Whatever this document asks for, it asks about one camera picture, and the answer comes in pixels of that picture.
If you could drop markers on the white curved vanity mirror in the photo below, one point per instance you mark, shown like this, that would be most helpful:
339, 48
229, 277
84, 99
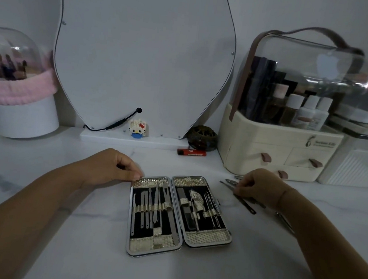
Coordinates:
140, 53

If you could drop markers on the brown bottle white cap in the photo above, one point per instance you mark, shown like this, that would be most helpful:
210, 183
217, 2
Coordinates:
292, 110

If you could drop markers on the cream cosmetic organizer clear lid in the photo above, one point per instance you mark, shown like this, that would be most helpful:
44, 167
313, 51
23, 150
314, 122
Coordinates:
276, 149

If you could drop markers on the person's left hand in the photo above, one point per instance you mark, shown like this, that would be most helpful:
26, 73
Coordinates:
104, 169

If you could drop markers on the white ribbed storage box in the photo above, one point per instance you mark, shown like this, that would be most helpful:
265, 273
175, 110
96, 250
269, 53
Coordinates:
355, 159

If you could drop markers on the brown round carved ornament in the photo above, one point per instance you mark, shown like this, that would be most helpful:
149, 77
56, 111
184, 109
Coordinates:
201, 137

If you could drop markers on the manicure set case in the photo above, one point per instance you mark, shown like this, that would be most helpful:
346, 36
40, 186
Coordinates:
174, 244

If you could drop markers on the person's right hand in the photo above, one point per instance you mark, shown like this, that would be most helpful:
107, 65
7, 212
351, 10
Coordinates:
263, 186

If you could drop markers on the red lighter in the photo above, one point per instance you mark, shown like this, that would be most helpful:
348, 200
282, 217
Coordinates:
192, 152

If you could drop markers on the long steel nail file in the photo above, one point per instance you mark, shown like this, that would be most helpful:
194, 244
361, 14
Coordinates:
171, 213

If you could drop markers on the dark cosmetic boxes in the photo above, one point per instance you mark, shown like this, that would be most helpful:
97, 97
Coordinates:
257, 86

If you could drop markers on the brown bottle pink cap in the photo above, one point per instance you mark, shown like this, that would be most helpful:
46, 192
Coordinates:
275, 104

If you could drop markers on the row of thin steel manicure tools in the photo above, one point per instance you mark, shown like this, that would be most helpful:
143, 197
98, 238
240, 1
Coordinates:
147, 205

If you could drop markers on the person's right forearm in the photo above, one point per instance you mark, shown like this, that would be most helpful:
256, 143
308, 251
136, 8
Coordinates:
328, 250

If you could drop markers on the bunch of makeup brushes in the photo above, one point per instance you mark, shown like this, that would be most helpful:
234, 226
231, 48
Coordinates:
12, 68

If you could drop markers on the person's left forearm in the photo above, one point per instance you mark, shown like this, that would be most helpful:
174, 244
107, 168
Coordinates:
19, 223

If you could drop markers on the person's left thumb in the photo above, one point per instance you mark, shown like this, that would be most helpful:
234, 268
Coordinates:
132, 176

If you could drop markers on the black flat nail tool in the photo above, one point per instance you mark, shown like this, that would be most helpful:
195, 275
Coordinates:
192, 223

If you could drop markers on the small steel manicure tool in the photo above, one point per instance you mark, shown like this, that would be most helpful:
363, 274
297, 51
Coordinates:
230, 181

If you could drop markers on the white cat block figure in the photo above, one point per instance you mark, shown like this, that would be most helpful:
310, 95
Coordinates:
137, 128

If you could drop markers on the white brush holder clear dome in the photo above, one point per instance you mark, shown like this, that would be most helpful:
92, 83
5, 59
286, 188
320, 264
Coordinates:
22, 117

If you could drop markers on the person's right fingers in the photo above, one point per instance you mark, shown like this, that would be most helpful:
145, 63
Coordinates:
241, 186

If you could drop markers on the steel tweezers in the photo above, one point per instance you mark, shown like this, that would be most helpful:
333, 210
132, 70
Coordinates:
285, 222

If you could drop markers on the white lotion bottle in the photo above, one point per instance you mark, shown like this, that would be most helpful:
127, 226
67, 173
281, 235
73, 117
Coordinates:
305, 114
320, 116

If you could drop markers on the pink fluffy band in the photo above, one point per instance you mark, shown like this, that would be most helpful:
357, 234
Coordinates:
18, 89

